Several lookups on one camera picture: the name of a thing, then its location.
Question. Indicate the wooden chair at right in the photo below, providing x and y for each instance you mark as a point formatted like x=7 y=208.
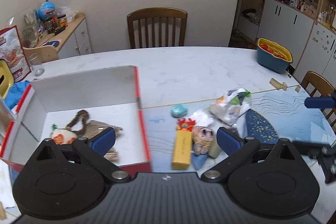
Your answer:
x=317 y=86

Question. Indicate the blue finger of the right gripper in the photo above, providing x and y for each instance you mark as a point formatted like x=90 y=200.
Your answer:
x=323 y=153
x=320 y=103

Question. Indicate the red cardboard box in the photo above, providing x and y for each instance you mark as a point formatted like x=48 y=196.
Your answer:
x=109 y=95

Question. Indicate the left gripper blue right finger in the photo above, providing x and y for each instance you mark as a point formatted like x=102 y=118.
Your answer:
x=229 y=140

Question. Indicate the yellow small box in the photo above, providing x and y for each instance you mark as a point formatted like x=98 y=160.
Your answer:
x=181 y=159

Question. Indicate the small beige bottle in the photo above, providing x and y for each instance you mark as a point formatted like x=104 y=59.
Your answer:
x=277 y=85

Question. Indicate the blue basket with yellow strainer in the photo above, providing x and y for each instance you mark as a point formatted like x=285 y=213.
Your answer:
x=273 y=56

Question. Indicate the wooden chair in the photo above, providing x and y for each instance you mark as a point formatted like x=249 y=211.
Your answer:
x=154 y=27
x=317 y=86

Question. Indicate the drinking glass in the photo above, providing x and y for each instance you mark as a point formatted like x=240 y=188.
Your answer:
x=36 y=64

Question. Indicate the white wall cabinet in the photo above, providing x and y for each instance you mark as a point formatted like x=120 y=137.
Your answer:
x=299 y=26

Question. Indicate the white sideboard cabinet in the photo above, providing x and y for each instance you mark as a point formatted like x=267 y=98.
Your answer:
x=73 y=41

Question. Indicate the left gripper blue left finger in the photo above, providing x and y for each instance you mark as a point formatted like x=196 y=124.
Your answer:
x=103 y=142

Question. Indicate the teal oval soap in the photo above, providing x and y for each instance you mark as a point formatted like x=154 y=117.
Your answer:
x=178 y=110

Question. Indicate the silver foil bag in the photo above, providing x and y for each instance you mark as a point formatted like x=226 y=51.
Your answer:
x=94 y=128

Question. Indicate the green embroidered sachet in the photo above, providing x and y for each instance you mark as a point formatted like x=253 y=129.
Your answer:
x=62 y=135

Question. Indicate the clear plastic snack bag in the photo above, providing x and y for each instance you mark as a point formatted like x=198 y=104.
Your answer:
x=231 y=105

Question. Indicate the yellow tissue box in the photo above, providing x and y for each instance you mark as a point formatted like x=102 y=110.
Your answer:
x=6 y=78

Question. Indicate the cartoon face doll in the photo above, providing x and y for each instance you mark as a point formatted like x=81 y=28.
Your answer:
x=202 y=136

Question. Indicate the red snack bag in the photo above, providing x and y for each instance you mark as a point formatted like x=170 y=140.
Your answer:
x=12 y=53

